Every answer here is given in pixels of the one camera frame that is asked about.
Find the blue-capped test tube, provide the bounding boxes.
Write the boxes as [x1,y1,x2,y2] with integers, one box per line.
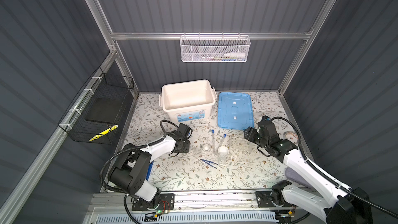
[211,130,217,155]
[217,134,227,149]

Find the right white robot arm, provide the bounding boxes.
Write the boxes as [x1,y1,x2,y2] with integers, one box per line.
[244,116,373,224]

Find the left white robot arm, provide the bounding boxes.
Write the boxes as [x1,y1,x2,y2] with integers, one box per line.
[100,120,193,207]

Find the floral tape roll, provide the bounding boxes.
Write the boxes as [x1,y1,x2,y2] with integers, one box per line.
[284,131,299,145]

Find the small white dish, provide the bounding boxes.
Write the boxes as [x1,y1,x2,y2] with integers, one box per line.
[202,144,211,152]

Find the clear acrylic tube rack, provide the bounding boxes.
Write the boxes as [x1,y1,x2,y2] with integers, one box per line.
[229,136,257,158]

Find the blue tweezers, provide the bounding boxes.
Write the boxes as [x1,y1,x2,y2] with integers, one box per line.
[201,159,218,169]

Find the white plastic storage bin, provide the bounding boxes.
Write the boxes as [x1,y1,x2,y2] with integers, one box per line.
[159,79,217,123]

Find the blue plastic bin lid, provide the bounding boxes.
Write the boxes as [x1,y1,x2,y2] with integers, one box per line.
[217,92,254,130]

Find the white bottle in basket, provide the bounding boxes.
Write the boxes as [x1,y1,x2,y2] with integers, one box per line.
[223,52,246,59]

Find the blue handled tool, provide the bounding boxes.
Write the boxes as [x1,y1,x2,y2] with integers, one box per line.
[146,161,153,180]

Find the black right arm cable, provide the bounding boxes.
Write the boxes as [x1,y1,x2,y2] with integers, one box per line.
[270,116,398,220]

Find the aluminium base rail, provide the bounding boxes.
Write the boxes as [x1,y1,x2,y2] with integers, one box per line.
[93,189,312,212]

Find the white wire mesh basket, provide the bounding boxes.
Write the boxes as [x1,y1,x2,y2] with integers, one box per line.
[179,35,251,63]

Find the black wire mesh basket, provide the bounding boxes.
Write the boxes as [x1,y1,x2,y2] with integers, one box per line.
[59,69,135,145]

